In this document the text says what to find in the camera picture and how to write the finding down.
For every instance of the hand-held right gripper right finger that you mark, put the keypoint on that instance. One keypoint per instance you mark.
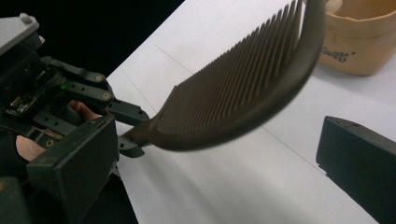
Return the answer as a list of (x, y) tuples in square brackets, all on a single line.
[(361, 165)]

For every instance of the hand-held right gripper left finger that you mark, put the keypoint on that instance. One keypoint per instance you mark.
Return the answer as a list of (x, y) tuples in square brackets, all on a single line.
[(77, 168)]

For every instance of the black comb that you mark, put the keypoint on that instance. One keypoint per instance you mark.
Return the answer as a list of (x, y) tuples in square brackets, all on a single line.
[(249, 93)]

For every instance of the tan cup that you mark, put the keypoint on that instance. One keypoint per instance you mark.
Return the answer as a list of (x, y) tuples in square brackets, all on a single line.
[(364, 40)]

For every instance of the white table mat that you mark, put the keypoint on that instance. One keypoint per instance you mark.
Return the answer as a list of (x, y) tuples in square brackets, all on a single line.
[(218, 186)]

